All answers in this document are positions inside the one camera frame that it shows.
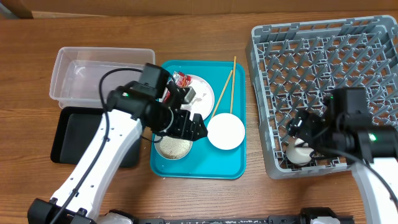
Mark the grey bowl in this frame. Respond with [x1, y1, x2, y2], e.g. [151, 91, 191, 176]
[154, 134, 194, 161]

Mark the white rice pile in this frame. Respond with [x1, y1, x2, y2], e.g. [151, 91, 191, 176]
[158, 135, 192, 159]

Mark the large white plate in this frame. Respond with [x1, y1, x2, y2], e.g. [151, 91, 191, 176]
[180, 74, 215, 120]

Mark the small white cup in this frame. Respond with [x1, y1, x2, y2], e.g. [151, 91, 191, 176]
[285, 138, 314, 166]

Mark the medium white bowl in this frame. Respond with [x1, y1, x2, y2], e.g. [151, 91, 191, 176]
[207, 113, 246, 150]

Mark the red snack wrapper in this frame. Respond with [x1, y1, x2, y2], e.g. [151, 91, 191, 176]
[162, 72, 193, 101]

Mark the wooden chopstick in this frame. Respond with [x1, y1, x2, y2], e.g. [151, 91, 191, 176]
[229, 56, 237, 114]
[211, 70, 233, 118]

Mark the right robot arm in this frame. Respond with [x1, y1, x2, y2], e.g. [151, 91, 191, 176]
[286, 87, 397, 223]

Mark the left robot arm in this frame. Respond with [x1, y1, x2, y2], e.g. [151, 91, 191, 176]
[27, 63, 208, 223]

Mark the grey dishwasher rack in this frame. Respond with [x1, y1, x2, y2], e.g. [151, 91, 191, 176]
[246, 16, 397, 179]

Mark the teal serving tray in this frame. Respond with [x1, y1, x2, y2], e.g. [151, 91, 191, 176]
[150, 60, 247, 179]

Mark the black rectangular tray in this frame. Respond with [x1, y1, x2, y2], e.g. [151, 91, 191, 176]
[50, 106, 144, 169]

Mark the clear plastic bin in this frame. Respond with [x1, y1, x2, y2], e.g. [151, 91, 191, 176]
[49, 47, 155, 108]

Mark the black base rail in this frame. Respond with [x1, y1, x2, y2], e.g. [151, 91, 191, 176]
[102, 207, 355, 224]

